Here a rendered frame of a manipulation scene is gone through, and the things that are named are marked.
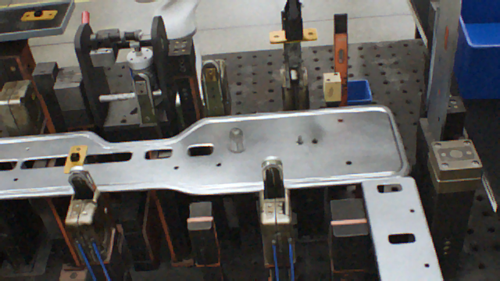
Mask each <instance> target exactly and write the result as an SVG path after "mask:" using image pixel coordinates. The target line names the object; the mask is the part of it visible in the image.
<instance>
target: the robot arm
mask: <svg viewBox="0 0 500 281"><path fill-rule="evenodd" d="M134 1H136V2H139V3H151V2H156V0H134ZM199 1H200V0H164V1H163V2H162V3H161V4H160V6H159V7H158V8H157V10H156V11H155V12H154V13H153V15H152V21H153V18H154V16H161V17H162V18H163V21H164V24H165V28H166V35H167V38H168V42H170V40H171V39H174V38H175V39H177V38H186V37H193V42H194V46H195V54H196V69H197V74H198V82H199V88H200V92H201V96H202V99H203V94H202V85H201V81H200V78H201V69H202V57H201V52H200V46H199V40H198V31H197V26H196V19H195V10H196V7H197V5H198V3H199ZM275 5H276V8H277V9H278V10H280V9H284V11H283V21H284V38H285V39H287V40H290V39H299V38H303V21H302V10H301V7H302V8H303V7H304V6H305V0H275ZM176 104H178V105H180V100H179V96H178V92H177V102H176Z"/></svg>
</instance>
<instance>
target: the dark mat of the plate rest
mask: <svg viewBox="0 0 500 281"><path fill-rule="evenodd" d="M70 3H71V2H69V3H60V4H55V5H44V6H37V7H29V8H20V9H13V10H5V11H0V34H10V33H16V32H18V31H27V30H43V29H52V28H59V27H60V26H61V24H62V22H63V19H64V17H65V15H66V12H67V10H68V8H69V6H70ZM36 10H42V12H44V11H56V10H57V13H56V14H55V17H54V19H53V20H28V21H22V20H21V19H22V17H23V16H24V14H25V13H26V12H35V11H36Z"/></svg>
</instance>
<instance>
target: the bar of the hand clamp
mask: <svg viewBox="0 0 500 281"><path fill-rule="evenodd" d="M283 11H284V9H281V10H280V16H281V28H282V31H284V21H283ZM283 51H284V62H285V73H286V84H287V88H290V75H289V68H290V67H298V77H299V79H298V81H299V87H303V80H302V51H301V42H293V43H283Z"/></svg>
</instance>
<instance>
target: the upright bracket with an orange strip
mask: <svg viewBox="0 0 500 281"><path fill-rule="evenodd" d="M347 30H348V14H347V13H340V14H334V73H340V76H341V85H342V93H341V103H340V104H339V106H342V107H348V31H347ZM340 50H342V58H343V59H339V51H340ZM339 190H347V187H339Z"/></svg>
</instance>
